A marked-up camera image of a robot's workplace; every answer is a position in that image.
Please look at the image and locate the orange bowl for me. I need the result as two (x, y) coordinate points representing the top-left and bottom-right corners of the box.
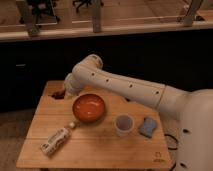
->
(72, 94), (106, 123)

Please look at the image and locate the black office chair base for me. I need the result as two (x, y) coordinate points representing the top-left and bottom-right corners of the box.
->
(71, 0), (104, 13)

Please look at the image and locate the white plastic bottle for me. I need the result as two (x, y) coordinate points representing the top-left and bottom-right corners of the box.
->
(40, 122), (76, 156)

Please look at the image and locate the wooden table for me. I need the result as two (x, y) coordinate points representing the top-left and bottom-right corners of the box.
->
(16, 81), (171, 169)

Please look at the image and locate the dark red pepper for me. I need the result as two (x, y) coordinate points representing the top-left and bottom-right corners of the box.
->
(51, 90), (65, 99)

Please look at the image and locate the white ceramic cup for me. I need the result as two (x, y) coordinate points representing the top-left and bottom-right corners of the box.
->
(114, 114), (134, 137)

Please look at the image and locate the blue sponge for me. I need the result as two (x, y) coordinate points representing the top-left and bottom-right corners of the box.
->
(139, 117), (157, 138)

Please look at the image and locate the black office chair left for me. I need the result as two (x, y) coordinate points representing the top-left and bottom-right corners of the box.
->
(16, 0), (60, 26)

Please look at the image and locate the black cable on floor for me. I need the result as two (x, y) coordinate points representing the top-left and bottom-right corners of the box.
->
(164, 133), (179, 151)

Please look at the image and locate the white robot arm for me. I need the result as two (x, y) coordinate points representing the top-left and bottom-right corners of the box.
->
(64, 54), (213, 171)

